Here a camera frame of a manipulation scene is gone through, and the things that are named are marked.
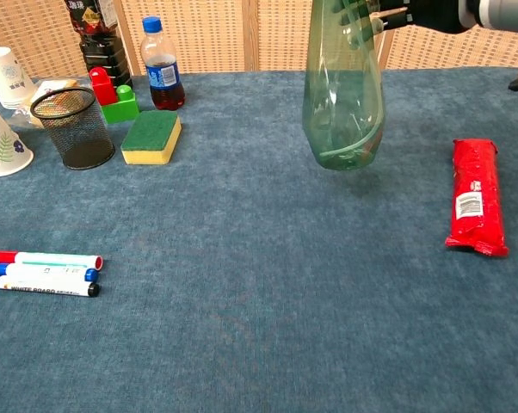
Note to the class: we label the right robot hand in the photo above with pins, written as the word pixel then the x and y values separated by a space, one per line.
pixel 431 13

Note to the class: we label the green transparent plastic bottle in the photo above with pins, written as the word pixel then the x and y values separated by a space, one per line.
pixel 341 107

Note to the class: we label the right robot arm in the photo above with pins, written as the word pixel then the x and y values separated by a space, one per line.
pixel 504 13

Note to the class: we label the small cola bottle blue cap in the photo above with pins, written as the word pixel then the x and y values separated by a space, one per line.
pixel 164 81

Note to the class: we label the tall dark coffee bottle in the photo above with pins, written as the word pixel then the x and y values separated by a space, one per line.
pixel 100 51

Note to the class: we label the red snack package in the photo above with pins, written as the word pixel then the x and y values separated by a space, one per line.
pixel 478 172

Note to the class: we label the green and yellow sponge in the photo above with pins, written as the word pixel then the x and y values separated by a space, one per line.
pixel 151 129

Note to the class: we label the green toy building block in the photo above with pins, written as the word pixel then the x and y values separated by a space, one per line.
pixel 121 109

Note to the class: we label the blue carpet table cloth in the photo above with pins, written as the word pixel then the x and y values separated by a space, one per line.
pixel 259 301

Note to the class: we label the red toy building block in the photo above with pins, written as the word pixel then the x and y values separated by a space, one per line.
pixel 104 90

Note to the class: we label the black mesh pen holder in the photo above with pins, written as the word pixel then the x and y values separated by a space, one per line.
pixel 78 142

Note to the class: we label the bagged sandwich bread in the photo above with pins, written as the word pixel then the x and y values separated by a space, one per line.
pixel 52 85

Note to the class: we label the white paper cup blue print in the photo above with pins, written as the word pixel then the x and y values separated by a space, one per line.
pixel 9 73

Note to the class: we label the white paper cup leaf print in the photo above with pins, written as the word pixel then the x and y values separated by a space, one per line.
pixel 5 150

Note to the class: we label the red whiteboard marker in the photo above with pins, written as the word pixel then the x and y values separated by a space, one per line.
pixel 48 259

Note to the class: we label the blue whiteboard marker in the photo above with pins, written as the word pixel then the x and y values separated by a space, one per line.
pixel 48 272

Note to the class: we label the black whiteboard marker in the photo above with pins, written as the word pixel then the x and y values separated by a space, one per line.
pixel 48 286

